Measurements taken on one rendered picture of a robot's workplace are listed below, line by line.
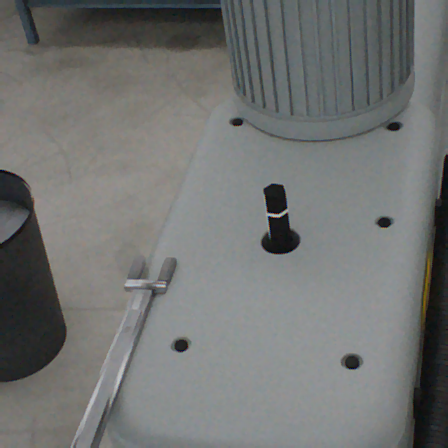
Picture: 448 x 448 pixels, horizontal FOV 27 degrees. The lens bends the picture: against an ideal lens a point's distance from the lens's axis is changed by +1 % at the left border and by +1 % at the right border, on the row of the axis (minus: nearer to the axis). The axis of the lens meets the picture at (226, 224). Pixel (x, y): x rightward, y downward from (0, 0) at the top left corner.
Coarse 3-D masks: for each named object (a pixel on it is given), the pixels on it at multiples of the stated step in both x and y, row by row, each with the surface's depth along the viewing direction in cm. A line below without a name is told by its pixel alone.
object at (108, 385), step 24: (144, 264) 86; (168, 264) 85; (144, 288) 83; (144, 312) 81; (120, 336) 79; (120, 360) 77; (96, 384) 76; (120, 384) 76; (96, 408) 74; (96, 432) 72
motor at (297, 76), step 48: (240, 0) 91; (288, 0) 87; (336, 0) 87; (384, 0) 89; (240, 48) 96; (288, 48) 91; (336, 48) 90; (384, 48) 92; (240, 96) 101; (288, 96) 94; (336, 96) 93; (384, 96) 95
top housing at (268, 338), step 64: (256, 128) 100; (384, 128) 97; (192, 192) 94; (256, 192) 92; (320, 192) 91; (384, 192) 90; (192, 256) 87; (256, 256) 85; (320, 256) 84; (384, 256) 83; (192, 320) 80; (256, 320) 79; (320, 320) 78; (384, 320) 78; (128, 384) 76; (192, 384) 75; (256, 384) 74; (320, 384) 73; (384, 384) 73
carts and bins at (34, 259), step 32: (0, 192) 325; (0, 224) 316; (32, 224) 303; (0, 256) 292; (32, 256) 305; (0, 288) 299; (32, 288) 310; (0, 320) 308; (32, 320) 317; (64, 320) 342; (0, 352) 318; (32, 352) 324
